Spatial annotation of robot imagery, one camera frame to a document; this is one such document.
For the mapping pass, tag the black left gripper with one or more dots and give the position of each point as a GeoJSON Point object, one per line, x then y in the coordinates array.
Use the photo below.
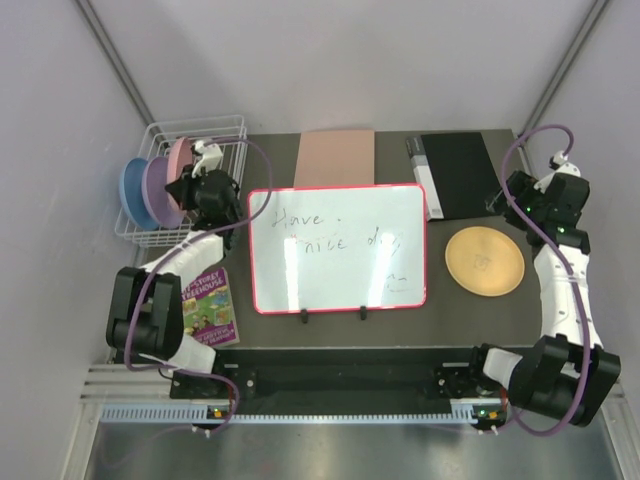
{"type": "Point", "coordinates": [182, 189]}

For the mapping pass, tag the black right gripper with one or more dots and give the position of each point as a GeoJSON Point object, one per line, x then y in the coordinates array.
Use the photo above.
{"type": "Point", "coordinates": [521, 187]}

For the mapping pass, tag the pink plate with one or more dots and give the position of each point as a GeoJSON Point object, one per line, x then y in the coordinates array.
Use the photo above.
{"type": "Point", "coordinates": [180, 156]}

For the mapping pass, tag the yellow bear plate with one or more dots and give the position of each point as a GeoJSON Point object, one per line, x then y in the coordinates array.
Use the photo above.
{"type": "Point", "coordinates": [484, 261]}

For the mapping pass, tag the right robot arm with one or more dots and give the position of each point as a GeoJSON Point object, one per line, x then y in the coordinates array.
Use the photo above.
{"type": "Point", "coordinates": [567, 374]}

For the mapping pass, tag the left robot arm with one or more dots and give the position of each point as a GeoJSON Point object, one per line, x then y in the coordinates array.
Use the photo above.
{"type": "Point", "coordinates": [145, 317]}

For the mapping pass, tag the purple plate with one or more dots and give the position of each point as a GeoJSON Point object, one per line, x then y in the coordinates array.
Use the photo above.
{"type": "Point", "coordinates": [155, 197]}

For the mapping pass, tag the black folder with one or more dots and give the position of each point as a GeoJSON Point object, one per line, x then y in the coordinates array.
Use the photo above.
{"type": "Point", "coordinates": [456, 173]}

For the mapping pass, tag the blue plate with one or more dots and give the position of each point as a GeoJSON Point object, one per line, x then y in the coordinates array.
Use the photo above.
{"type": "Point", "coordinates": [130, 194]}

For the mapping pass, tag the purple treehouse children's book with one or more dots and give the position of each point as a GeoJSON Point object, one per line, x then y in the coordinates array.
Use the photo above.
{"type": "Point", "coordinates": [208, 310]}

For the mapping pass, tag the brown cardboard sheet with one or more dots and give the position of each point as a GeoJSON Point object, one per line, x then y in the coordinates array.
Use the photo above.
{"type": "Point", "coordinates": [335, 158]}

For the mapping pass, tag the red framed whiteboard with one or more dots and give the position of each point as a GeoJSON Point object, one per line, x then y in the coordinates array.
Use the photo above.
{"type": "Point", "coordinates": [334, 249]}

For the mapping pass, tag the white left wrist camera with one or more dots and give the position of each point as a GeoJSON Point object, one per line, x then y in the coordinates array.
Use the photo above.
{"type": "Point", "coordinates": [208, 156]}

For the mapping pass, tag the white wire dish rack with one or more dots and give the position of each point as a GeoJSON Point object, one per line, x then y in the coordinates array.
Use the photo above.
{"type": "Point", "coordinates": [227, 131]}

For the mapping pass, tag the grey slotted cable duct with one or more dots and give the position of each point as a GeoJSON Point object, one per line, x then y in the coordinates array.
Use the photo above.
{"type": "Point", "coordinates": [465, 413]}

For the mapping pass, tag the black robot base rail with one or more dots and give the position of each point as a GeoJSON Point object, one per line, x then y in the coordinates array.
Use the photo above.
{"type": "Point", "coordinates": [352, 380]}

